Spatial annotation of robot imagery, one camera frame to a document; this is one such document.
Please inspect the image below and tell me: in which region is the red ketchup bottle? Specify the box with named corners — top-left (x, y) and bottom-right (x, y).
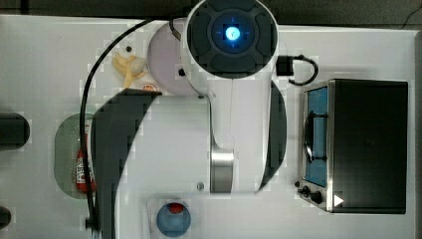
top-left (75, 123), bottom-right (97, 193)

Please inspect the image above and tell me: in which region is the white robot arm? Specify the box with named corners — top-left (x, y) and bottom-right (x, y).
top-left (90, 0), bottom-right (286, 239)

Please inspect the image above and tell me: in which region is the green oval strainer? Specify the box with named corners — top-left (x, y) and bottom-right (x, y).
top-left (54, 114), bottom-right (87, 199)

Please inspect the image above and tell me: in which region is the orange slice toy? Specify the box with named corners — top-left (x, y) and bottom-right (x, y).
top-left (141, 84), bottom-right (157, 92)

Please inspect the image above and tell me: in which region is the grey round plate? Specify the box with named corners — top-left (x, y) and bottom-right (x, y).
top-left (147, 23), bottom-right (197, 96)

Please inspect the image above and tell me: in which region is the peeled toy banana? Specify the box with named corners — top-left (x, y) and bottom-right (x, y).
top-left (112, 53), bottom-right (146, 88)

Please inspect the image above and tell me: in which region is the red toy tomato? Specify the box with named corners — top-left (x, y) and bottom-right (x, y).
top-left (168, 203), bottom-right (184, 214)

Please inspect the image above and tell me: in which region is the blue bowl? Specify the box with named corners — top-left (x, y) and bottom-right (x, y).
top-left (156, 202), bottom-right (191, 238)

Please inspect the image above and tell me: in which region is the silver toaster oven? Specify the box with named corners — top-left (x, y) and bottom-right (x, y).
top-left (296, 79), bottom-right (408, 214)

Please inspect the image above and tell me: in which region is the dark round object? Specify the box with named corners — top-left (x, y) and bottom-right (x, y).
top-left (0, 206), bottom-right (12, 229)

